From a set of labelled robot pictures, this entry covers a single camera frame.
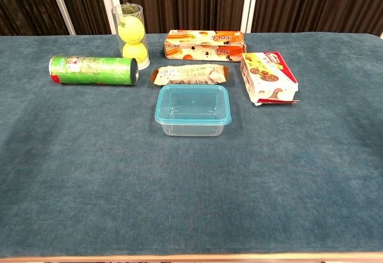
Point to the clear plastic food container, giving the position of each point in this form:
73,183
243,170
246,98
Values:
193,130

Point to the blue plastic container lid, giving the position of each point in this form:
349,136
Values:
193,104

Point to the beige snack bar wrapper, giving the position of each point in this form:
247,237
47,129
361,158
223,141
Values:
188,75

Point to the long orange biscuit box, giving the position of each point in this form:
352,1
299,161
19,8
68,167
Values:
203,46

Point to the teal tablecloth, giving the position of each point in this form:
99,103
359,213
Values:
191,200

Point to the red white cookie box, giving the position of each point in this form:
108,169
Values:
269,77

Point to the yellow tennis ball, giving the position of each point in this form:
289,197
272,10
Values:
131,30
135,51

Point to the green chips can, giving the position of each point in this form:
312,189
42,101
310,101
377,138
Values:
95,70

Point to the dark brown pleated curtain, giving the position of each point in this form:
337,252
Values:
185,3

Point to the clear tennis ball tube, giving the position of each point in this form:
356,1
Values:
130,9

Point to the thin grey frame post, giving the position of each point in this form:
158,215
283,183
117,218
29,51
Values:
61,6

